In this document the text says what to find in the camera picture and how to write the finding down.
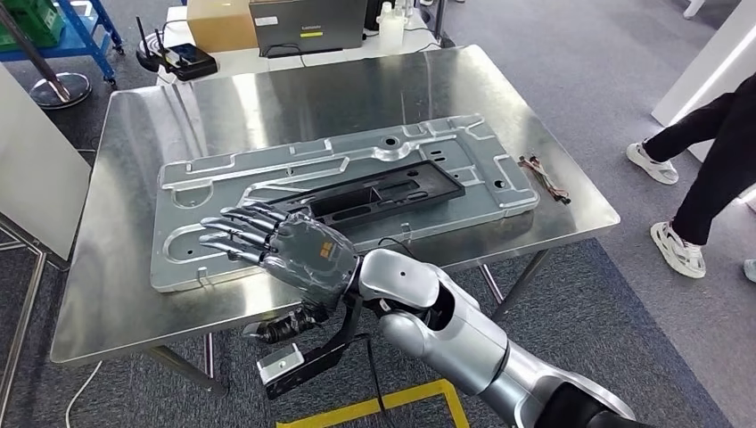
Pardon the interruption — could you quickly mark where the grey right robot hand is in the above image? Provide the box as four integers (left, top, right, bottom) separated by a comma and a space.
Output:
199, 202, 361, 346

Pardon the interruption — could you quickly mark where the black plastic plate bracket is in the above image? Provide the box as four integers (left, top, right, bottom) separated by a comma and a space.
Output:
258, 159, 466, 233

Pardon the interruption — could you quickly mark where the stainless steel workbench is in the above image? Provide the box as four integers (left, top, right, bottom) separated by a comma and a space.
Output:
50, 44, 621, 397

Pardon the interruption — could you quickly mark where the stamped sheet metal panel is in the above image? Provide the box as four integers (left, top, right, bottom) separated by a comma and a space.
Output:
149, 113, 540, 295

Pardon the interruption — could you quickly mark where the white desk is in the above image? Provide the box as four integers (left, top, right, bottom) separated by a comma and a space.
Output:
156, 0, 441, 84

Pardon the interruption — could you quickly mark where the black router with antennas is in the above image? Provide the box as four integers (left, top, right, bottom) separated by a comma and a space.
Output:
134, 16, 218, 83

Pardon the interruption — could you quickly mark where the grey laptop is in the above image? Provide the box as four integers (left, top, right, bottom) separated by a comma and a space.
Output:
248, 0, 369, 59

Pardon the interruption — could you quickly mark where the white plastic bottle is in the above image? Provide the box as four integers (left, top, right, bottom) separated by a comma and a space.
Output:
377, 1, 407, 54

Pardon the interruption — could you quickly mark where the brown cardboard box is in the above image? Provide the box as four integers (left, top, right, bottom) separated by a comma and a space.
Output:
186, 0, 259, 54

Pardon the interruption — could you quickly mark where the dark barrier stanchion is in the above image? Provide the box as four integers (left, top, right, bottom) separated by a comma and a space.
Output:
422, 0, 457, 50

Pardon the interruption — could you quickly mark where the white flat panel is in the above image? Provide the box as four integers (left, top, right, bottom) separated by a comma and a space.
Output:
0, 62, 93, 261

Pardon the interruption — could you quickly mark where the chrome barrier stanchion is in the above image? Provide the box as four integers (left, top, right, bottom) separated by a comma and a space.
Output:
0, 0, 93, 111

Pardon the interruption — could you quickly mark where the blue metal cart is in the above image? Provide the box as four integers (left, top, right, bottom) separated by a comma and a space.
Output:
0, 0, 125, 90

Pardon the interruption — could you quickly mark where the green plastic bin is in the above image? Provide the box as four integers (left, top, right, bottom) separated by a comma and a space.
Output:
0, 0, 66, 52

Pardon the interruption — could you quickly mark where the white lit booth panel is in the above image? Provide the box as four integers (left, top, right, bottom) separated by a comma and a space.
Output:
651, 0, 756, 205

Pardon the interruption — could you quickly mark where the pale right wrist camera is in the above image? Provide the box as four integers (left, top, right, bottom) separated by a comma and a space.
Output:
257, 343, 305, 386

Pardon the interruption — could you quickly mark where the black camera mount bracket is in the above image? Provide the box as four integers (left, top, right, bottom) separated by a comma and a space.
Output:
262, 292, 370, 401

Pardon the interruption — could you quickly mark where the black camera cable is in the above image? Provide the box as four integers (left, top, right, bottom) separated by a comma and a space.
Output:
360, 333, 391, 428

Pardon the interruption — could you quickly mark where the black laptop cable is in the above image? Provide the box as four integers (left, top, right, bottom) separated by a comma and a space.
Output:
262, 42, 308, 69

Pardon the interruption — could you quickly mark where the small wire bundle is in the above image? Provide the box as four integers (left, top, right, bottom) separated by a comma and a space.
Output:
518, 154, 572, 206

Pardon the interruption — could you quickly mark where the white floor cable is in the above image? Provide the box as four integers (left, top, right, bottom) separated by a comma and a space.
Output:
64, 360, 104, 428

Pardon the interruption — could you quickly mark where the chrome tube frame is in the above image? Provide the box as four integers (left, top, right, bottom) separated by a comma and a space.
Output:
0, 212, 48, 415

